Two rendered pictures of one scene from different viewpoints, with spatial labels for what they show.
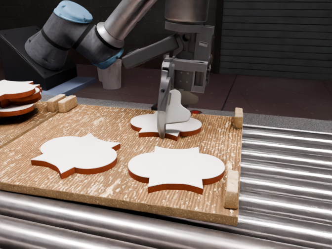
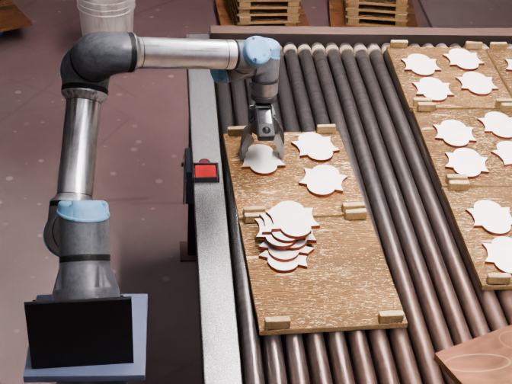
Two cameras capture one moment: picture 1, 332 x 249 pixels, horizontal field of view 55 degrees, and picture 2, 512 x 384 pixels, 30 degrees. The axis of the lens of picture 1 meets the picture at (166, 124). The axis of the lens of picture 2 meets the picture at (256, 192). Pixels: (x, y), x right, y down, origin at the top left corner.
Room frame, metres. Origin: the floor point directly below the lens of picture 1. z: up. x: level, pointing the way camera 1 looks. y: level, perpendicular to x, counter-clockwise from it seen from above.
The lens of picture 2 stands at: (1.50, 2.07, 2.48)
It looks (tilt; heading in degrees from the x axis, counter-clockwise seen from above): 36 degrees down; 247
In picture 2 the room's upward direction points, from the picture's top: 4 degrees clockwise
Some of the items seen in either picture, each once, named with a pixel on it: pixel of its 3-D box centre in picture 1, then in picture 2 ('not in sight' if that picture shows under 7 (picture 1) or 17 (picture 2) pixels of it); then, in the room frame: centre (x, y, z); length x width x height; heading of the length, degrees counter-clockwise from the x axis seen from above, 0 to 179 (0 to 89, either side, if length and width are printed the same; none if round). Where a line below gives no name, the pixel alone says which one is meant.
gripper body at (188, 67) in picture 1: (186, 57); (262, 111); (0.59, -0.04, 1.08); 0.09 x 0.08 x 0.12; 77
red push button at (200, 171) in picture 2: not in sight; (205, 172); (0.76, -0.01, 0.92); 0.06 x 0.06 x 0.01; 74
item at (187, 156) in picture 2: not in sight; (199, 177); (0.72, -0.20, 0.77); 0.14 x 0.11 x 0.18; 74
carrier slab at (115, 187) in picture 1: (127, 144); (291, 173); (0.53, 0.07, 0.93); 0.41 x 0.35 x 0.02; 76
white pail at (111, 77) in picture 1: (111, 73); not in sight; (4.33, 0.75, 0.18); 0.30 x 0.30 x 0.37
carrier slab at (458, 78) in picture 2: not in sight; (449, 74); (-0.19, -0.29, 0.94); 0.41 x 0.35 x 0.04; 73
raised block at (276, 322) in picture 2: not in sight; (277, 322); (0.81, 0.64, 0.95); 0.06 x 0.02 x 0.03; 166
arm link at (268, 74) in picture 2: not in sight; (264, 60); (0.59, -0.04, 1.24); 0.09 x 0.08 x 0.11; 7
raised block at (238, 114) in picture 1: (238, 117); (237, 130); (0.62, -0.15, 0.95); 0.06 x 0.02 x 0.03; 166
